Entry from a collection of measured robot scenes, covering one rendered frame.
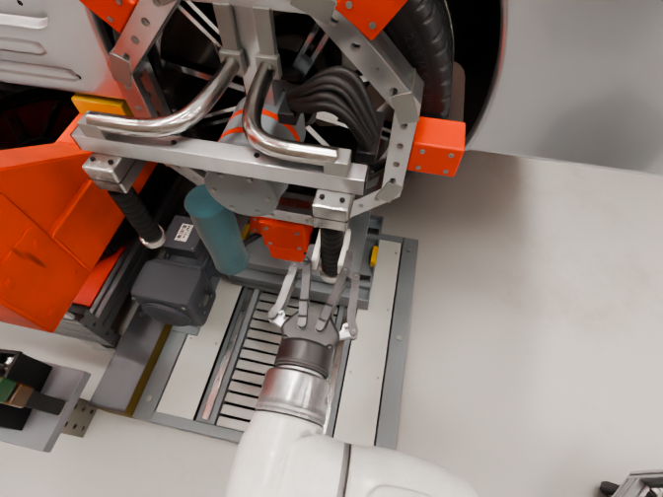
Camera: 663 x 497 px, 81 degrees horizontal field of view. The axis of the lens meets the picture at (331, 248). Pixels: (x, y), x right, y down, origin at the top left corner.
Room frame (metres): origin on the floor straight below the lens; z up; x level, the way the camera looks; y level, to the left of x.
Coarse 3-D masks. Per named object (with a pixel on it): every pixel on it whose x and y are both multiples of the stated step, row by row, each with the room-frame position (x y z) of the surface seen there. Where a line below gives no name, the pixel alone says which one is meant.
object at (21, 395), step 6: (18, 384) 0.17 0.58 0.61; (24, 384) 0.17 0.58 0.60; (18, 390) 0.16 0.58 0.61; (24, 390) 0.16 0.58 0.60; (30, 390) 0.16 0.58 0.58; (12, 396) 0.15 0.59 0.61; (18, 396) 0.15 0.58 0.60; (24, 396) 0.15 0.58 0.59; (6, 402) 0.14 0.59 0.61; (12, 402) 0.14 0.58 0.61; (18, 402) 0.14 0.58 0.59; (24, 402) 0.14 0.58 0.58
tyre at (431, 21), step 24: (408, 0) 0.61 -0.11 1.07; (432, 0) 0.66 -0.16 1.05; (408, 24) 0.60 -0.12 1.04; (432, 24) 0.60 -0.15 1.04; (408, 48) 0.60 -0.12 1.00; (432, 48) 0.59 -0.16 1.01; (432, 72) 0.59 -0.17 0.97; (432, 96) 0.59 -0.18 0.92; (384, 168) 0.61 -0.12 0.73; (312, 192) 0.64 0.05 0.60
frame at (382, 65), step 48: (144, 0) 0.60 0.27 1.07; (192, 0) 0.58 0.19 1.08; (240, 0) 0.57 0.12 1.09; (288, 0) 0.56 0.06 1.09; (336, 0) 0.54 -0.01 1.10; (144, 48) 0.61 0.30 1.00; (384, 48) 0.57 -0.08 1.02; (144, 96) 0.62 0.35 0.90; (384, 96) 0.53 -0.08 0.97; (288, 192) 0.62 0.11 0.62; (384, 192) 0.52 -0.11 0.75
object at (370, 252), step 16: (368, 240) 0.79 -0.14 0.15; (368, 256) 0.72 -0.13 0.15; (240, 272) 0.66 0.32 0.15; (256, 272) 0.66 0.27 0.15; (368, 272) 0.66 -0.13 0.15; (256, 288) 0.62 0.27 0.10; (272, 288) 0.61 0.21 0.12; (320, 288) 0.60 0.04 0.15; (368, 288) 0.59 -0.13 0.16; (368, 304) 0.54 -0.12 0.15
